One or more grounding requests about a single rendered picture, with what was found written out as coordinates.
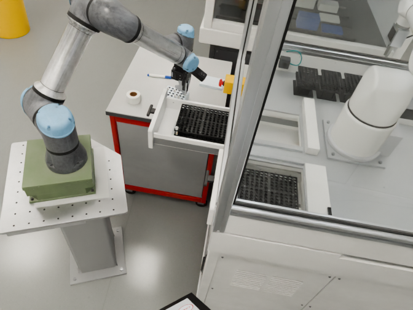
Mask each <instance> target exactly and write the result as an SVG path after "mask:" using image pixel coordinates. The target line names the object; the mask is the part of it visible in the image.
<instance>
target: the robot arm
mask: <svg viewBox="0 0 413 310"><path fill-rule="evenodd" d="M69 3H70V8H69V10H68V13H67V16H68V20H69V22H68V24H67V26H66V28H65V30H64V32H63V35H62V37H61V39H60V41H59V43H58V45H57V47H56V49H55V51H54V53H53V55H52V58H51V59H50V61H49V64H48V66H47V68H46V70H45V72H44V74H43V76H42V79H41V80H40V81H36V82H35V83H34V84H33V85H31V86H30V87H29V88H26V89H25V90H24V91H23V93H22V95H21V97H20V103H21V106H22V108H23V111H24V113H25V114H26V115H27V116H28V117H29V119H30V120H31V122H32V123H33V124H34V126H35V127H36V128H37V130H38V131H39V133H40V134H41V136H42V138H43V141H44V144H45V147H46V153H45V162H46V164H47V167H48V168H49V169H50V170H51V171H52V172H55V173H58V174H69V173H73V172H76V171H78V170H79V169H81V168H82V167H83V166H84V165H85V163H86V162H87V152H86V149H85V148H84V146H83V145H82V144H81V143H80V141H79V138H78V135H77V130H76V126H75V120H74V116H73V114H72V112H71V111H70V110H69V109H68V108H67V107H66V106H64V105H63V103H64V101H65V99H66V95H65V89H66V87H67V85H68V83H69V81H70V79H71V77H72V76H73V74H74V72H75V70H76V68H77V66H78V64H79V62H80V60H81V58H82V56H83V54H84V52H85V50H86V48H87V46H88V44H89V42H90V40H91V38H92V36H93V35H94V34H99V33H100V31H101V32H103V33H105V34H107V35H110V36H112V37H114V38H116V39H119V40H121V41H123V42H126V43H127V44H130V43H134V44H136V45H138V46H140V47H142V48H144V49H146V50H148V51H150V52H152V53H154V54H156V55H158V56H160V57H162V58H164V59H166V60H168V61H170V62H172V63H174V66H173V68H172V69H171V79H174V80H176V81H178V83H179V84H178V85H175V88H176V89H178V90H180V91H181V92H182V93H183V95H185V94H186V93H187V91H188V89H189V84H190V81H191V74H192V75H193V76H195V77H196V78H197V79H198V80H199V81H201V82H203V81H204V80H205V78H206V76H207V74H206V73H205V72H204V71H202V70H201V69H200V68H199V67H198V65H199V58H198V57H197V56H196V55H195V54H194V53H193V45H194V28H193V26H191V25H188V24H181V25H180V26H178V29H177V32H176V33H173V34H169V35H167V36H164V35H162V34H160V33H159V32H157V31H156V30H153V29H152V28H150V27H149V26H147V25H145V24H144V23H142V22H141V19H140V18H139V17H138V16H136V15H135V14H133V13H132V12H130V11H129V10H128V9H127V8H126V7H125V6H124V5H123V4H122V3H121V2H119V1H118V0H69ZM172 73H173V74H172Z"/></svg>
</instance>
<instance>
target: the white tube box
mask: <svg viewBox="0 0 413 310"><path fill-rule="evenodd" d="M167 87H169V90H168V97H171V98H174V95H176V98H178V95H179V96H180V98H179V99H182V100H188V99H189V92H187V93H186V95H185V96H184V95H183V93H182V92H181V91H180V90H178V89H176V88H175V87H172V86H169V85H168V86H167ZM174 89H176V92H173V90H174Z"/></svg>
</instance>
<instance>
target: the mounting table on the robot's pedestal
mask: <svg viewBox="0 0 413 310"><path fill-rule="evenodd" d="M26 144H27V141H24V142H18V143H12V145H11V149H10V158H9V165H8V170H7V178H6V186H5V190H4V198H3V203H2V211H1V219H0V234H6V235H7V236H14V235H19V234H26V233H33V232H37V231H44V230H48V229H55V228H62V227H67V226H74V225H81V224H85V221H88V220H95V219H99V218H106V217H113V216H118V215H125V214H127V213H128V209H127V200H126V194H125V185H124V176H123V170H122V161H121V155H120V154H118V153H116V152H114V151H113V150H111V149H109V148H107V147H105V146H104V147H105V154H106V167H107V175H108V188H109V197H105V198H101V199H92V200H88V201H80V202H72V203H68V204H60V205H52V206H48V207H39V208H35V209H34V203H32V204H30V203H29V201H30V197H29V196H27V195H26V193H25V191H23V190H22V180H23V170H24V164H25V154H26ZM91 144H92V148H97V147H103V145H101V144H100V143H98V142H96V141H95V140H92V139H91Z"/></svg>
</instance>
